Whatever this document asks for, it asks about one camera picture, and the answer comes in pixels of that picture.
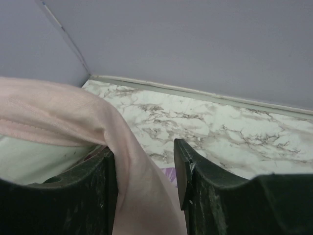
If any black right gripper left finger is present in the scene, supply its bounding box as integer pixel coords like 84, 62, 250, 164
0, 147, 118, 235

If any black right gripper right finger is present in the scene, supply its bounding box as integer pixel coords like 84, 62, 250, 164
174, 139, 313, 235

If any pink snowflake pillowcase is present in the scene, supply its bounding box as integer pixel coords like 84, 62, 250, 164
0, 77, 187, 235

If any white pillow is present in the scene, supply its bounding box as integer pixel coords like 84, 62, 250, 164
0, 135, 100, 185

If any aluminium table edge rail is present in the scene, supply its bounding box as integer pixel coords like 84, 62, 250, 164
89, 75, 313, 120

